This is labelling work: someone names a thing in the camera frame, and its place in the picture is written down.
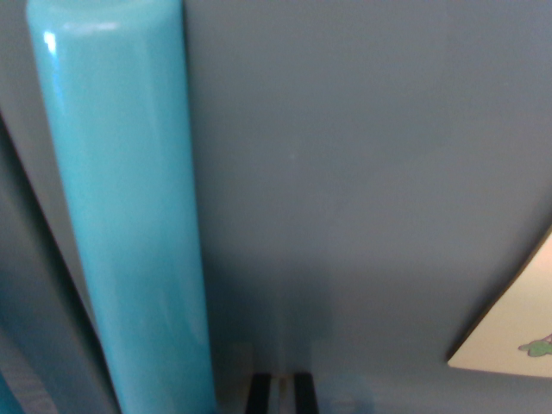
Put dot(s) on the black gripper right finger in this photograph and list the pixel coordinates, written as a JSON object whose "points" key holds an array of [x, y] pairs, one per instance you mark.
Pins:
{"points": [[305, 397]]}

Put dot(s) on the grey toy refrigerator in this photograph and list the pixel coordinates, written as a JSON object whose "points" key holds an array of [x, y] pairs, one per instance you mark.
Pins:
{"points": [[345, 172]]}

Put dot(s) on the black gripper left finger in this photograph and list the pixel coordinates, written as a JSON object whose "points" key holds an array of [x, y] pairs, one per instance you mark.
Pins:
{"points": [[259, 397]]}

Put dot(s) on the cream grocery list card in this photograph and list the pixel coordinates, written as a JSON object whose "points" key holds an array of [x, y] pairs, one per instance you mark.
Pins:
{"points": [[517, 323]]}

